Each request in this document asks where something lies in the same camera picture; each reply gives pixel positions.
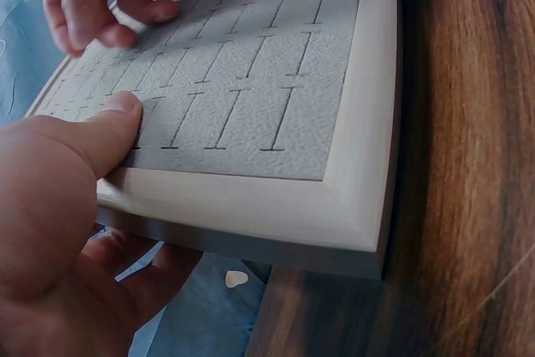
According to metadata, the person's left hand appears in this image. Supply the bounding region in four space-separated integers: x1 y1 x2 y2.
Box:
0 90 206 357

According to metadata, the grey slotted tray white frame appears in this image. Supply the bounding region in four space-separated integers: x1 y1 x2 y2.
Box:
25 0 405 283

